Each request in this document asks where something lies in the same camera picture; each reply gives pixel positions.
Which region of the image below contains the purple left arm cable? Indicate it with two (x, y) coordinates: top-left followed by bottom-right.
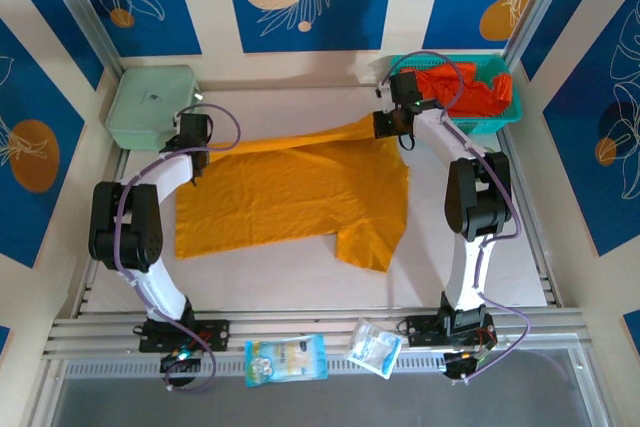
(112, 102), (243, 394)

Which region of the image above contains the aluminium frame rail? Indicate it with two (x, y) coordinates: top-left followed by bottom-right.
(42, 309), (589, 356)

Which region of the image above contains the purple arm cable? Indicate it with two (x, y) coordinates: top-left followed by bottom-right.
(382, 50), (532, 384)
(112, 102), (243, 394)

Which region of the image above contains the teal plastic basket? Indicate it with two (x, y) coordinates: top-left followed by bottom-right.
(389, 54), (525, 137)

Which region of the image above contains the grey perforated cable duct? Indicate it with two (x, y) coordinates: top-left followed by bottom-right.
(64, 351), (576, 381)

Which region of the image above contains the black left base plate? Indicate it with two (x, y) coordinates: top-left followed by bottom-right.
(137, 319), (232, 353)

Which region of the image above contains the blue yellow snack packet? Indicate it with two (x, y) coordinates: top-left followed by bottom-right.
(243, 334), (329, 388)

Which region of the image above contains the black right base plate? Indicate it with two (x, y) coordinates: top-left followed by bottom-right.
(405, 314), (496, 348)

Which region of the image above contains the black base connector board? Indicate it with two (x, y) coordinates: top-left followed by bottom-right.
(159, 350), (204, 374)
(442, 349), (489, 384)

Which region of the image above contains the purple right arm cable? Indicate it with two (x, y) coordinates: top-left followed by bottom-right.
(382, 50), (532, 384)

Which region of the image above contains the aluminium corner post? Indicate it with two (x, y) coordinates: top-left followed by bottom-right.
(37, 0), (124, 76)
(502, 0), (584, 68)

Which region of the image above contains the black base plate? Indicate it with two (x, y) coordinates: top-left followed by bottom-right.
(137, 319), (232, 353)
(405, 314), (496, 348)

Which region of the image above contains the orange t-shirt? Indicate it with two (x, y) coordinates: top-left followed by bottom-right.
(417, 64), (514, 118)

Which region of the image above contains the yellow t-shirt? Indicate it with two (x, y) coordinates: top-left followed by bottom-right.
(173, 114), (411, 274)

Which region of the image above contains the white blue plastic packet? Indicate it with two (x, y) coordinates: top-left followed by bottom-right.
(345, 317), (404, 381)

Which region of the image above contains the pale green lidded container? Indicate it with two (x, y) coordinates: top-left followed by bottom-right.
(104, 65), (204, 151)

